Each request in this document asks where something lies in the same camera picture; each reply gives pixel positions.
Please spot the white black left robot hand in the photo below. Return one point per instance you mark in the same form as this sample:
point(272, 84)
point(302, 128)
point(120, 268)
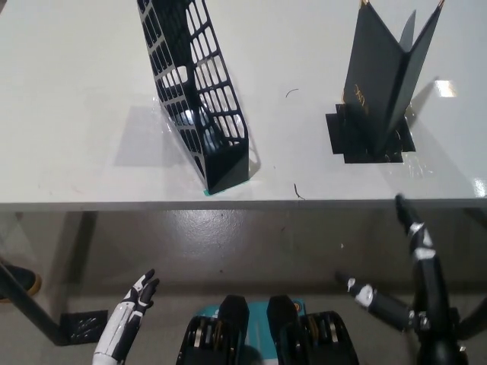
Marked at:
point(121, 319)

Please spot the dark green hardcover notebook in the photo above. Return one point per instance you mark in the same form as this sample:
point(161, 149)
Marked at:
point(374, 76)

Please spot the black mesh file shelf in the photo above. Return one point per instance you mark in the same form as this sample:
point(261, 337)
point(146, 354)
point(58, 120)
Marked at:
point(179, 42)

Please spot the white table leg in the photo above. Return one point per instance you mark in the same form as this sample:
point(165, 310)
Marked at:
point(74, 251)

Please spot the black metal bar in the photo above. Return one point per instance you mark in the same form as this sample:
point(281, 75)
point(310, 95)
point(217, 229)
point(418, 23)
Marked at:
point(30, 304)

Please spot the black shoe tan sole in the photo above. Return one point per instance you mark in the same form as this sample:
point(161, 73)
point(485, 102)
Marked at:
point(21, 279)

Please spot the teal tape strip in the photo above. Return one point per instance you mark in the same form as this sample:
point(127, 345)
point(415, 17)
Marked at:
point(208, 193)

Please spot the short black scrap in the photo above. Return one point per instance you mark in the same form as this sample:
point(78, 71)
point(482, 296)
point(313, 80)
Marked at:
point(298, 191)

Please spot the thin curved black thread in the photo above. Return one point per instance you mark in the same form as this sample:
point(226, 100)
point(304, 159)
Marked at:
point(292, 91)

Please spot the black tape patch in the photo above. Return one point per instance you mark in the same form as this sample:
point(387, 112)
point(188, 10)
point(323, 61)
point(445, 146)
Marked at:
point(338, 133)

